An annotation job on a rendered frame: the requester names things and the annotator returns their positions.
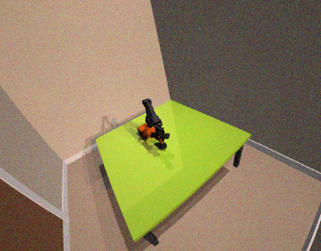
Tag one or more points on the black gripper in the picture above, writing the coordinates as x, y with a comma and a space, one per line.
156, 136

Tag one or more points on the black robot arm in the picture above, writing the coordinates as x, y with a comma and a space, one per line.
151, 119

